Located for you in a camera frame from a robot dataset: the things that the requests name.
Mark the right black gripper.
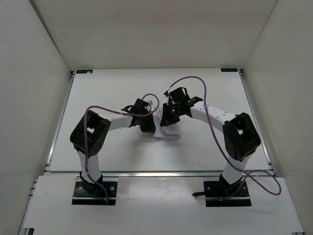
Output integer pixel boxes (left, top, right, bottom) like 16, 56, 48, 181
161, 103, 182, 127

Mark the white skirt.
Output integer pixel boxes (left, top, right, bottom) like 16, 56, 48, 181
153, 103, 181, 140

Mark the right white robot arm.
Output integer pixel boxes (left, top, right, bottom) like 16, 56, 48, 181
160, 87, 261, 196

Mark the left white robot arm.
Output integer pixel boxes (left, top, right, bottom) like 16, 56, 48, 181
70, 98, 156, 201

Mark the right blue label sticker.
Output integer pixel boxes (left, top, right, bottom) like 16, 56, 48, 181
221, 68, 238, 72

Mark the blue label sticker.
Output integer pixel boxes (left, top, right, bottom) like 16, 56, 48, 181
221, 68, 238, 72
76, 70, 93, 74

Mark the left blue label sticker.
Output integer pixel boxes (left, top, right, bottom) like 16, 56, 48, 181
76, 70, 93, 74

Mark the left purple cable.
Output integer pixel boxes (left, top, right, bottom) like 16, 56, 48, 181
83, 94, 160, 205

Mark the purple cable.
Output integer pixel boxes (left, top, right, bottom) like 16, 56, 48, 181
163, 76, 282, 196
83, 94, 160, 205

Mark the aluminium rail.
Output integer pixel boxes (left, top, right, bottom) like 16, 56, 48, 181
101, 171, 222, 177

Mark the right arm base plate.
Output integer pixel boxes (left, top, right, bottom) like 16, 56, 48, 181
192, 180, 252, 207

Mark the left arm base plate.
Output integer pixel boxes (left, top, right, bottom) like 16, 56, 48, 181
71, 177, 118, 206

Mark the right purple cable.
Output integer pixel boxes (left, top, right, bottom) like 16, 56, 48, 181
163, 76, 282, 196

